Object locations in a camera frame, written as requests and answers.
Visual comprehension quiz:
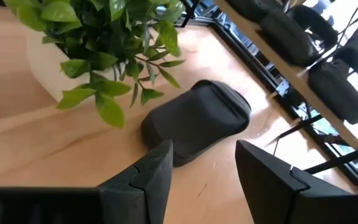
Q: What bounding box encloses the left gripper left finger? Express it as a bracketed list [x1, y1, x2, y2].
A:
[98, 139, 174, 224]

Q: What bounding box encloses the green plant in white pot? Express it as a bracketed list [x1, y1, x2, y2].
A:
[3, 0, 188, 129]

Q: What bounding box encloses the wooden shelf with black frame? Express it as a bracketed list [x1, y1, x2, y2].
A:
[178, 0, 358, 175]

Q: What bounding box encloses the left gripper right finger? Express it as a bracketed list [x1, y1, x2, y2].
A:
[235, 139, 351, 224]

